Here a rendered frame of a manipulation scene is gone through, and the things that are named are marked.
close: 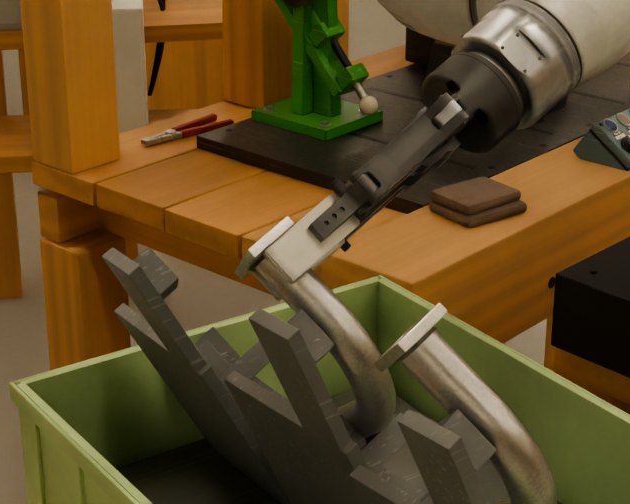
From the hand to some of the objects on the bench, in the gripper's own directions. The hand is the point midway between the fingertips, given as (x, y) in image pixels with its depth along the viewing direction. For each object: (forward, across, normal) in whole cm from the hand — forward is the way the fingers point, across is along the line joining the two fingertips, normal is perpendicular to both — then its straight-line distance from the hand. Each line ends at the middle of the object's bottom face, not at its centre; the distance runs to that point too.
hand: (303, 248), depth 105 cm
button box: (-76, -81, +15) cm, 112 cm away
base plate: (-90, -107, -4) cm, 140 cm away
